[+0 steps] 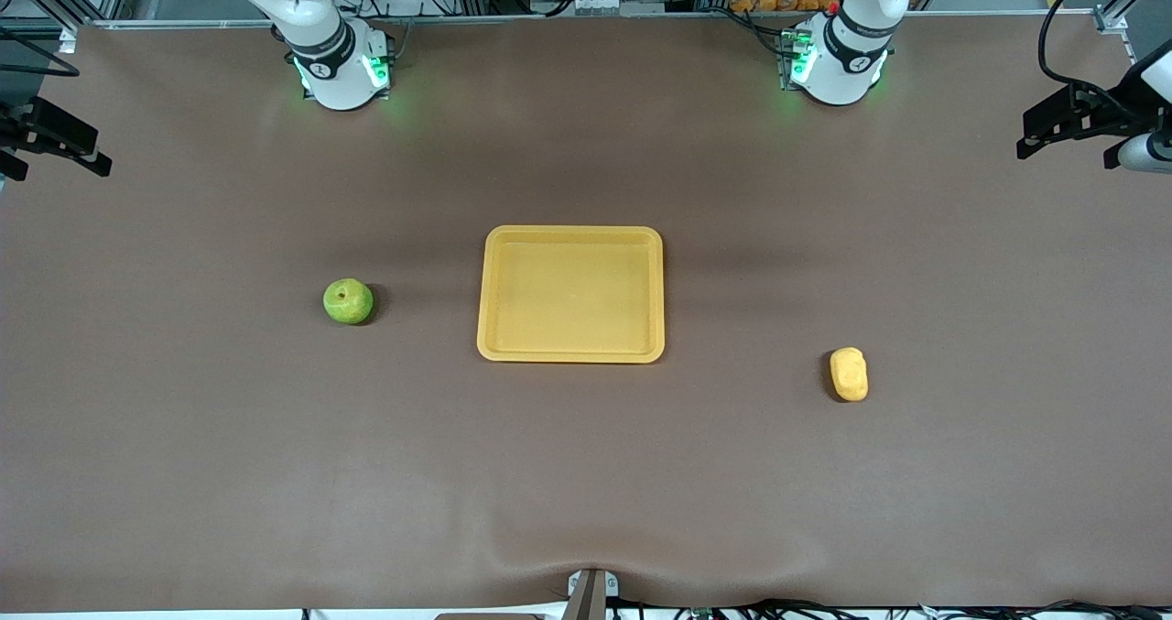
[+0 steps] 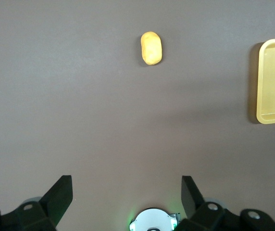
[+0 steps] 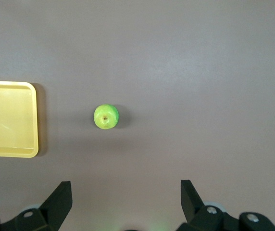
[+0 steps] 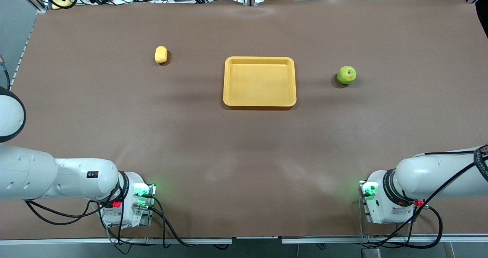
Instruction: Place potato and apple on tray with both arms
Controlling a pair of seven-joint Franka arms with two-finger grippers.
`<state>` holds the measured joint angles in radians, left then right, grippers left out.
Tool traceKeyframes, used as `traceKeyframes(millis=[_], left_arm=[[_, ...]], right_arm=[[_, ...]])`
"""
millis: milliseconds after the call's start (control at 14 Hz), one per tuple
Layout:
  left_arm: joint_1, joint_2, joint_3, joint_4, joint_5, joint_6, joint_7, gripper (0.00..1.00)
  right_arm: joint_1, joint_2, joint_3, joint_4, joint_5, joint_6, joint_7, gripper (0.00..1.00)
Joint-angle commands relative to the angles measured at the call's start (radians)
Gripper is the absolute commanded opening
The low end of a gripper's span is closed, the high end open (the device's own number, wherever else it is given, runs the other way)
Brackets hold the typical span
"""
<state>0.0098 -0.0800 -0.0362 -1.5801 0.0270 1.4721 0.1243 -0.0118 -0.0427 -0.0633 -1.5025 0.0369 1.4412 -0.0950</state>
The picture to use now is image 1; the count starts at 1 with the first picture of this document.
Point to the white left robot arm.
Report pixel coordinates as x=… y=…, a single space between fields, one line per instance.
x=847 y=61

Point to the yellow plastic tray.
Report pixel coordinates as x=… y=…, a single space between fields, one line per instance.
x=569 y=295

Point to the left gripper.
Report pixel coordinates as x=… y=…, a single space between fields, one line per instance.
x=1101 y=110

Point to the metal table edge bracket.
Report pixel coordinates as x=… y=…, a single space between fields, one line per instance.
x=592 y=594

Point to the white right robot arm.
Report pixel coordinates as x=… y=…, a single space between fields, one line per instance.
x=334 y=61

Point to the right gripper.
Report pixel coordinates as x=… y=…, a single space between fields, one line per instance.
x=20 y=124

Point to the green apple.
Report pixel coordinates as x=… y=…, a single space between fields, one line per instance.
x=348 y=302

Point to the yellow potato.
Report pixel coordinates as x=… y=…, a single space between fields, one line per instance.
x=850 y=375

